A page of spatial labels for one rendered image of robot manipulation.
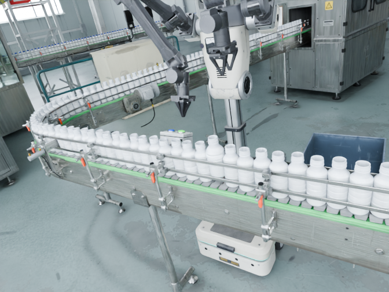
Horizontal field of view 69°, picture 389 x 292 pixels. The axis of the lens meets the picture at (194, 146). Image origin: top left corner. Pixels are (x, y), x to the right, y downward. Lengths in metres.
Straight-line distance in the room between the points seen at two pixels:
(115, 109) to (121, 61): 2.57
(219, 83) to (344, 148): 0.72
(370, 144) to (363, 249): 0.65
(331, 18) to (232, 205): 3.71
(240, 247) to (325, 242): 0.92
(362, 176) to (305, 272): 1.28
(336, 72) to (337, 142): 3.10
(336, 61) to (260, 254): 3.30
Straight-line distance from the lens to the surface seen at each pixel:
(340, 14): 4.46
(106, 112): 2.64
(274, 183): 0.99
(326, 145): 1.59
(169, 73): 1.26
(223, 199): 1.10
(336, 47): 4.54
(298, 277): 2.08
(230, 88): 1.58
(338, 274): 2.13
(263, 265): 1.93
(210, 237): 1.99
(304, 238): 1.07
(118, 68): 5.15
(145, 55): 5.39
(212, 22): 0.97
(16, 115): 6.28
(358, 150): 1.58
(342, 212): 0.99
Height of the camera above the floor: 1.64
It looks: 26 degrees down
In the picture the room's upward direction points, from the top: 11 degrees counter-clockwise
